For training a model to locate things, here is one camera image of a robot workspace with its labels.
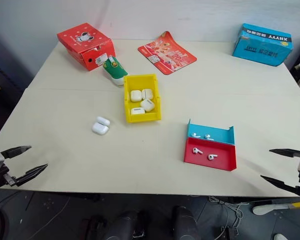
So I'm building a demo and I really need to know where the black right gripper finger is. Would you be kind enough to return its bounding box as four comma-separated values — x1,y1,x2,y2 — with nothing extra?
260,175,300,197
268,148,300,159

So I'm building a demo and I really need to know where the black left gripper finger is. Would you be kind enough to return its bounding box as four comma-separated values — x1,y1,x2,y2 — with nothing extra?
15,163,49,188
0,145,33,159

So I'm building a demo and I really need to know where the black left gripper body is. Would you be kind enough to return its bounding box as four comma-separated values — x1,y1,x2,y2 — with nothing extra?
0,165,17,189

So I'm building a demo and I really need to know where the white earbud case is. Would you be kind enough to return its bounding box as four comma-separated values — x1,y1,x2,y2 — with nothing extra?
91,115,111,136

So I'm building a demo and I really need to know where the blue printed cardboard box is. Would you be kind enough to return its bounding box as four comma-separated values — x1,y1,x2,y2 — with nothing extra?
231,23,295,68

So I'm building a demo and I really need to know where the red cardboard shoe box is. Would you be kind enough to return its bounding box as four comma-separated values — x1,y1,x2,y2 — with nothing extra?
56,22,117,72

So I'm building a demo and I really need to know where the yellow plastic bin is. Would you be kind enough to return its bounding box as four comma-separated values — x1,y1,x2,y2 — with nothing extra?
123,73,163,124

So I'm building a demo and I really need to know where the white and yellow tool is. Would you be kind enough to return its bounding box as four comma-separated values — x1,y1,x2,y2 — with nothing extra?
251,202,300,216

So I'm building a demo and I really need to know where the red plastic tray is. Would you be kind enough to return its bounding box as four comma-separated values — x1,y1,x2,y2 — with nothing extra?
183,137,238,174

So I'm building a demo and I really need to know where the blue plastic tray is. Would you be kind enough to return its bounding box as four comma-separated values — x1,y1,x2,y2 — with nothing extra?
186,118,236,146

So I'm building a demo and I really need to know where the green and white shoe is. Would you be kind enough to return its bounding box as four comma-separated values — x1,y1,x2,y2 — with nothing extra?
101,56,129,86

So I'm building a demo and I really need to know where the red flat packet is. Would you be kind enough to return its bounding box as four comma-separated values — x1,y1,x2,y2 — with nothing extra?
137,30,198,76

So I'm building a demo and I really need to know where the white floor cable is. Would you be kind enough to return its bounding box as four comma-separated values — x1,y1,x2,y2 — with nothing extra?
208,195,251,236

